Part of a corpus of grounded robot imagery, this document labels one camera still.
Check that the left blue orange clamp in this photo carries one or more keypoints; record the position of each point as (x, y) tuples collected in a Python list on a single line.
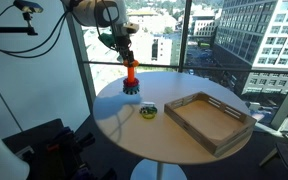
[(70, 146)]

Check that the ring stacking stand with rings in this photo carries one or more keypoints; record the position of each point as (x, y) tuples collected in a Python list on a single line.
[(130, 83)]

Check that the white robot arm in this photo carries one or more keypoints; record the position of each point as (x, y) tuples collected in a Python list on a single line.
[(103, 14)]

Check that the wooden tray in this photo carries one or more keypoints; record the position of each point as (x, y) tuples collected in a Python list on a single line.
[(215, 125)]

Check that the black perforated board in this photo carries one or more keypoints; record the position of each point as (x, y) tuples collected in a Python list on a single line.
[(30, 146)]

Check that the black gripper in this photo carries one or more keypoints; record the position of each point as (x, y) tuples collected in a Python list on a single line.
[(122, 44)]

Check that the green wrist camera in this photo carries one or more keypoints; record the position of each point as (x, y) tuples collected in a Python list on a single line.
[(107, 40)]

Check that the blue camera on mount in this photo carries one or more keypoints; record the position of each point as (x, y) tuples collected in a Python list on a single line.
[(27, 8)]

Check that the white table pedestal base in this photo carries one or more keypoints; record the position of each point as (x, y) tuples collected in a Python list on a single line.
[(152, 170)]

